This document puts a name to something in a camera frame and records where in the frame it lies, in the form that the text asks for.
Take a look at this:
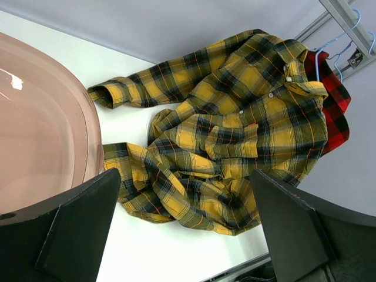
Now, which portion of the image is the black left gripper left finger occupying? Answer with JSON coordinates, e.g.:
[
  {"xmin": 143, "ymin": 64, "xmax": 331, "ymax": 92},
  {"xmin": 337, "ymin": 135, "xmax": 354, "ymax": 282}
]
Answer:
[{"xmin": 35, "ymin": 169, "xmax": 120, "ymax": 281}]

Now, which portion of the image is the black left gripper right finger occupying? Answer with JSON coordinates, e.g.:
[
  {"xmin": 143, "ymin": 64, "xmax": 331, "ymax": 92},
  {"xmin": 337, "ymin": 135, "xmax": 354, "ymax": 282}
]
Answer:
[{"xmin": 250, "ymin": 170, "xmax": 336, "ymax": 281}]

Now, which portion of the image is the yellow plaid shirt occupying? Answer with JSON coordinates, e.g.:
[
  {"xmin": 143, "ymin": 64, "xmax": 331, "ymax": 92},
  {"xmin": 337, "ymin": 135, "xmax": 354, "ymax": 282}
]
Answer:
[{"xmin": 88, "ymin": 29, "xmax": 328, "ymax": 236}]

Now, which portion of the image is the red black plaid shirt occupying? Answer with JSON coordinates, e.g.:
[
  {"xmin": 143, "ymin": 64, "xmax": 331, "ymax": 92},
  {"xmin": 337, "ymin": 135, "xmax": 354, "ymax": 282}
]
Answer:
[{"xmin": 304, "ymin": 51, "xmax": 351, "ymax": 156}]

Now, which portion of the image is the light blue hanger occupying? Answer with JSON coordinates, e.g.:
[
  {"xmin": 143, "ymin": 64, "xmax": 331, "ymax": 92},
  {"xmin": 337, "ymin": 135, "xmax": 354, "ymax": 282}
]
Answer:
[{"xmin": 309, "ymin": 8, "xmax": 361, "ymax": 83}]

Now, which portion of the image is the pink translucent plastic basin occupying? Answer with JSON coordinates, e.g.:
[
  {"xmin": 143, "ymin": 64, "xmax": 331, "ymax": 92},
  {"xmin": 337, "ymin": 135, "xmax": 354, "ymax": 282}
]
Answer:
[{"xmin": 1, "ymin": 34, "xmax": 103, "ymax": 214}]

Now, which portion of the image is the aluminium frame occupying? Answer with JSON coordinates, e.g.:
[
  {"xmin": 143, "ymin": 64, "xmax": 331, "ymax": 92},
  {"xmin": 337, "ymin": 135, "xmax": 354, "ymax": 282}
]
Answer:
[{"xmin": 295, "ymin": 1, "xmax": 375, "ymax": 80}]

